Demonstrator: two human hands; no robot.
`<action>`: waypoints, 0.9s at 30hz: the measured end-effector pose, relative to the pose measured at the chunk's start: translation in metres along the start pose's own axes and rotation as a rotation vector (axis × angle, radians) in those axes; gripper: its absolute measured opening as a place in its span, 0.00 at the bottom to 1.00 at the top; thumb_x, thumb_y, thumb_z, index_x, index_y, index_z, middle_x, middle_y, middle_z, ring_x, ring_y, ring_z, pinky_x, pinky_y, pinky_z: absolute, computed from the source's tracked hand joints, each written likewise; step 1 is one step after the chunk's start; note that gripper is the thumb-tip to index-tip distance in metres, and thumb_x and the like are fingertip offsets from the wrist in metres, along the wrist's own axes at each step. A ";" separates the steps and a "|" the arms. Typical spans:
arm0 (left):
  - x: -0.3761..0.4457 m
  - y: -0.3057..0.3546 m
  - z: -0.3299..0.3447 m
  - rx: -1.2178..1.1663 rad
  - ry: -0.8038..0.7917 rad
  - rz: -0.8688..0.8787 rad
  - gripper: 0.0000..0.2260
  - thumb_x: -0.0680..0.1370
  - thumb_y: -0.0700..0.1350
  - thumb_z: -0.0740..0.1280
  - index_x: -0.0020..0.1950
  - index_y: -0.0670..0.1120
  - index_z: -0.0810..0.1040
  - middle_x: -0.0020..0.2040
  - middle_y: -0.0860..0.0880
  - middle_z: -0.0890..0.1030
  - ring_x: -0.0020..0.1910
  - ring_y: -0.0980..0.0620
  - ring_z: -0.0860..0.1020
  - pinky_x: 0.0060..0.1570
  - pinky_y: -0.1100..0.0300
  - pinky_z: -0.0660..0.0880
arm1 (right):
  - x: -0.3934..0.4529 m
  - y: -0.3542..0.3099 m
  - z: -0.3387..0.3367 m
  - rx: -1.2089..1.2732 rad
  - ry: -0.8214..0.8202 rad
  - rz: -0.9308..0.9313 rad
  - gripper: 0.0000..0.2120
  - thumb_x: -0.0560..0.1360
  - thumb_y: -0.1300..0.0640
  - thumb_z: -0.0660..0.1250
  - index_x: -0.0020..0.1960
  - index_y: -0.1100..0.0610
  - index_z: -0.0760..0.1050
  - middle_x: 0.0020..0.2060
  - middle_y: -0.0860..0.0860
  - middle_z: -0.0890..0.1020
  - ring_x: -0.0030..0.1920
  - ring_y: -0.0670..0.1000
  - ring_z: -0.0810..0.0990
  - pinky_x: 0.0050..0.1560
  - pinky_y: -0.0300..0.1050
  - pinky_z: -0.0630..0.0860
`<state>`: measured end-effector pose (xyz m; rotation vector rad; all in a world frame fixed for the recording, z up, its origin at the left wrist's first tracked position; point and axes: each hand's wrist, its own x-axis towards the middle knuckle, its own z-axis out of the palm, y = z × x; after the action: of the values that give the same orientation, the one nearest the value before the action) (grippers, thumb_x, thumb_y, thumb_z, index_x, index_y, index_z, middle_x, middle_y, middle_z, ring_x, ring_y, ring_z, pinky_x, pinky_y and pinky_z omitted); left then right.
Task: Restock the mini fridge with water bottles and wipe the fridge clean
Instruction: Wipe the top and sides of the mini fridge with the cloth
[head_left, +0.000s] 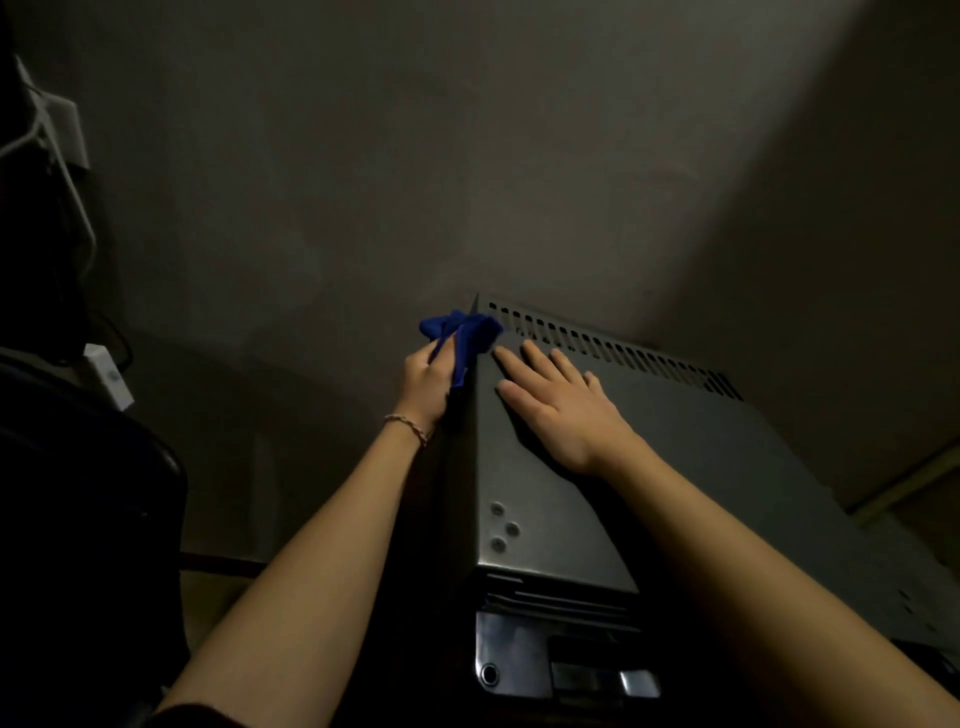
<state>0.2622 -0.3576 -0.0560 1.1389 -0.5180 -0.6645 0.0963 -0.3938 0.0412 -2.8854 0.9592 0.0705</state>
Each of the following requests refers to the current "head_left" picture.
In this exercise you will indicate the person's black left sleeve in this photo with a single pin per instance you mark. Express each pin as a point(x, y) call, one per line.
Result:
point(199, 716)

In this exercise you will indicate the person's left hand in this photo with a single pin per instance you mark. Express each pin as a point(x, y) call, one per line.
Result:
point(424, 390)

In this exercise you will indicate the white power adapter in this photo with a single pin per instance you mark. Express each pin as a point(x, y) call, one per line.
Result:
point(109, 375)

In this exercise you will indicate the blue cloth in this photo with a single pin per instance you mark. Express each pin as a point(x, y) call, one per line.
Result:
point(472, 334)

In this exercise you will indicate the black mini fridge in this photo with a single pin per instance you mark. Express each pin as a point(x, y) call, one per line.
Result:
point(712, 465)

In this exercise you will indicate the person's right hand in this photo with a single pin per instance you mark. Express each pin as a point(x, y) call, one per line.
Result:
point(570, 416)

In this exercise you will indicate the person's right forearm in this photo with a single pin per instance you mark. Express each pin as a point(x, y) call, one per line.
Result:
point(772, 592)

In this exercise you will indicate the person's left forearm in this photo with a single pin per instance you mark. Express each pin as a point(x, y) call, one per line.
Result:
point(300, 585)

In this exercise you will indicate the white socket with plug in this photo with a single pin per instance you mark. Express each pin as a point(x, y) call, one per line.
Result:
point(64, 131)

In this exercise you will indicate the black office chair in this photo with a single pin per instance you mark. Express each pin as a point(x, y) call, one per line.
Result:
point(82, 525)

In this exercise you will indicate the green wall pipe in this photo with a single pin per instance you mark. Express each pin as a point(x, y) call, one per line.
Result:
point(907, 480)

